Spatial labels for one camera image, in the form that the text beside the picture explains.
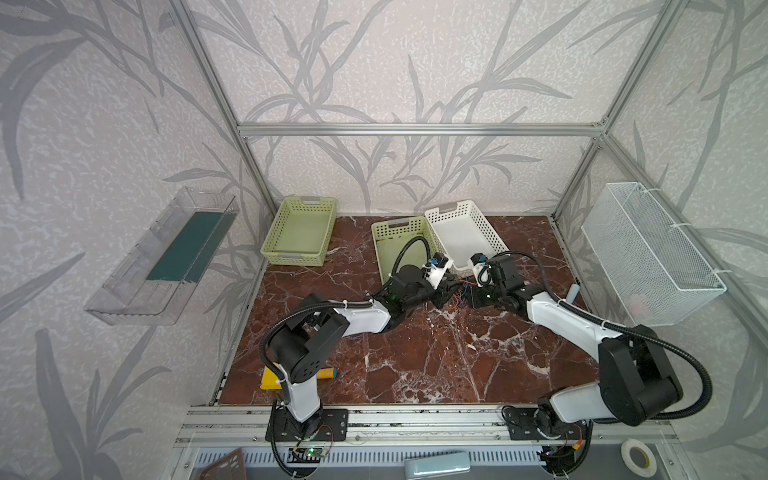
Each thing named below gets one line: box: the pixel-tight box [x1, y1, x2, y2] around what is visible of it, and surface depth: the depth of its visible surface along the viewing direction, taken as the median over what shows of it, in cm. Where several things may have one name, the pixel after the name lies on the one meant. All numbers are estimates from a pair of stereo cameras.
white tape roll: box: [620, 438, 657, 478], surface depth 71 cm
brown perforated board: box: [199, 448, 247, 480], surface depth 69 cm
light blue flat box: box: [404, 451, 471, 480], surface depth 66 cm
